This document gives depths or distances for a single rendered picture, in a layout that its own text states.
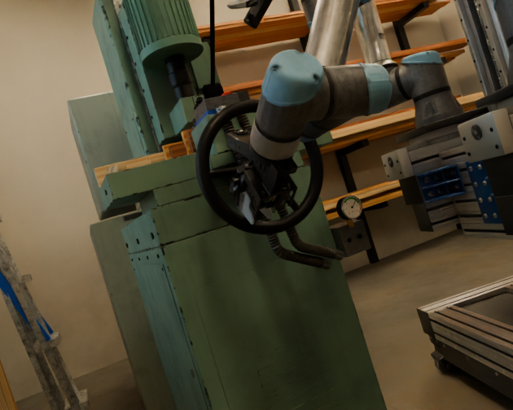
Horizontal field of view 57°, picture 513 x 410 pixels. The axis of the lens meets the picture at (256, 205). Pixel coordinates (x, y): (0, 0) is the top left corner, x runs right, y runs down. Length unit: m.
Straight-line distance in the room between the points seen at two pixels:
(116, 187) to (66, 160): 2.52
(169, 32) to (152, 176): 0.41
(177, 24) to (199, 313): 0.74
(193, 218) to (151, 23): 0.54
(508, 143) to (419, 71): 0.61
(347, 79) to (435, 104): 0.91
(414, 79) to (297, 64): 0.99
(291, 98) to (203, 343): 0.67
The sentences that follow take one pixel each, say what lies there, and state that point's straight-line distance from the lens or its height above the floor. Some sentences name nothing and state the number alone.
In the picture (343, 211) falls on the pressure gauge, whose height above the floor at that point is 0.66.
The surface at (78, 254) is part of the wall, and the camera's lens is 3.53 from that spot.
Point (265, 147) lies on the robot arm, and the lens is 0.70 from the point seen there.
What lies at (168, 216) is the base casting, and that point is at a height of 0.77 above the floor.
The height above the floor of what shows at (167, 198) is 0.81.
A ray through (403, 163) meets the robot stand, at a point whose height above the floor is 0.73.
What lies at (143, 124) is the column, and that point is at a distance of 1.50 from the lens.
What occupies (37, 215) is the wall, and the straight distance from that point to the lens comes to 3.56.
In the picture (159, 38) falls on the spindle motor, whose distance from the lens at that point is 1.33.
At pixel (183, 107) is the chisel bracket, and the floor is 1.04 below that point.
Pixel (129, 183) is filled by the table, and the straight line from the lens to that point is 1.10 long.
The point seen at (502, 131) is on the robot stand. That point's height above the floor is 0.73.
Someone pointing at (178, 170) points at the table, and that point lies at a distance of 1.12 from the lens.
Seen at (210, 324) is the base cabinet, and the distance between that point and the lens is 1.13.
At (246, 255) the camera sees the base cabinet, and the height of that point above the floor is 0.63.
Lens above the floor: 0.73
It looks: 1 degrees up
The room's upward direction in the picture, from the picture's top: 17 degrees counter-clockwise
